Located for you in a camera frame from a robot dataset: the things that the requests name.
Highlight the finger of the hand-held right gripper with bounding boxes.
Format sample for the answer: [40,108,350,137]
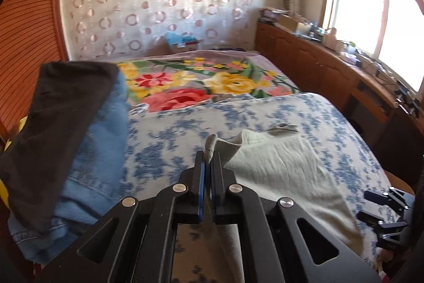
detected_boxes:
[364,190,415,208]
[358,211,409,241]

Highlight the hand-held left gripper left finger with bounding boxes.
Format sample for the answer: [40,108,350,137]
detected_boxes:
[33,150,206,283]

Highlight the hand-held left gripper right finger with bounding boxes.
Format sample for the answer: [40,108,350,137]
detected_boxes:
[211,156,381,283]

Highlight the khaki pants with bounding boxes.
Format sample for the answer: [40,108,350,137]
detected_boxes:
[172,130,365,283]

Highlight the blue floral bedsheet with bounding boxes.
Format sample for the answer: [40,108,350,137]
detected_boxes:
[124,92,398,270]

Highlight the blue jeans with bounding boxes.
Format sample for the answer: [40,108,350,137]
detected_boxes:
[8,72,131,265]

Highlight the colourful floral blanket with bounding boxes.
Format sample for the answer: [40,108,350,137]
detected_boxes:
[114,49,300,113]

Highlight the wooden cabinet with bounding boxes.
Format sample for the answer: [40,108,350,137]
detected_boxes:
[255,21,424,146]

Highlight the blue plastic bag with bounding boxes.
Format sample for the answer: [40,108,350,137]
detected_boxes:
[166,32,197,45]

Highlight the black cloth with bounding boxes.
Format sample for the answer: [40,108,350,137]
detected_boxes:
[0,61,120,235]

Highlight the white plastic jug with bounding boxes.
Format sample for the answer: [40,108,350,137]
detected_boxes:
[326,28,339,49]

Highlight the open cardboard box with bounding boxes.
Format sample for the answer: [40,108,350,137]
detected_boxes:
[276,15,309,34]

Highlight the stack of papers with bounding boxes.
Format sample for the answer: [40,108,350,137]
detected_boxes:
[260,7,289,22]

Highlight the yellow plush toy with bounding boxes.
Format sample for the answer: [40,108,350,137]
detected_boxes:
[0,116,30,206]

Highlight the wooden slatted wardrobe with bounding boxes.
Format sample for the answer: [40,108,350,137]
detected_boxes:
[0,0,70,151]

